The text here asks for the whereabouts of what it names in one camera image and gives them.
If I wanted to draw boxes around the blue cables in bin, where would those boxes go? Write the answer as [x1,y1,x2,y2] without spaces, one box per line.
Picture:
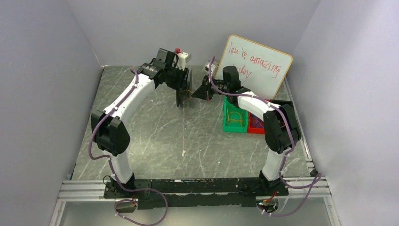
[249,113,265,129]

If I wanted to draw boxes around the black plastic bin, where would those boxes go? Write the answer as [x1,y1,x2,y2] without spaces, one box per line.
[270,99,294,108]

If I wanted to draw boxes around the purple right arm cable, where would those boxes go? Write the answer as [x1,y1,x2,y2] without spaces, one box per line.
[207,56,323,218]

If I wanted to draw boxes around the yellow framed whiteboard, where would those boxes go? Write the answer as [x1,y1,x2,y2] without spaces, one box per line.
[215,35,293,99]

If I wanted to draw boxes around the dark grey perforated spool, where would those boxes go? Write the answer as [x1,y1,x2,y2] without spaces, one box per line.
[176,69,193,108]

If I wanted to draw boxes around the yellow cables in bin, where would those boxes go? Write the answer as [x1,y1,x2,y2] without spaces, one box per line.
[226,106,247,127]

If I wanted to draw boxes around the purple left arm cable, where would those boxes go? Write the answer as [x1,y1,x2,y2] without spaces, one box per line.
[88,68,169,226]

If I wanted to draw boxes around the green plastic bin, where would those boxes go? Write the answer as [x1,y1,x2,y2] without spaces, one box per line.
[223,97,248,133]

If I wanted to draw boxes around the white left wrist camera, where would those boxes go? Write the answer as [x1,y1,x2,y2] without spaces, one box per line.
[175,48,192,71]

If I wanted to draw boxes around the aluminium frame rail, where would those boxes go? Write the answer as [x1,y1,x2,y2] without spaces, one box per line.
[57,180,110,202]

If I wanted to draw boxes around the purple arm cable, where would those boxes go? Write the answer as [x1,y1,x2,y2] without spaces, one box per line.
[88,68,169,226]
[207,56,323,218]

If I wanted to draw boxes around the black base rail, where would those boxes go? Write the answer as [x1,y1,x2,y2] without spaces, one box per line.
[104,177,289,210]

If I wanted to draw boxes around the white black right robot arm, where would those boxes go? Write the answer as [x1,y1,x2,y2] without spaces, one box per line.
[192,65,302,195]

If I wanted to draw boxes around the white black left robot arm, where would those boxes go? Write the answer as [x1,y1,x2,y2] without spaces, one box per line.
[88,48,192,198]

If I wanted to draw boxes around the red plastic bin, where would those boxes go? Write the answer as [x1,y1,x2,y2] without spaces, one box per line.
[247,111,265,135]

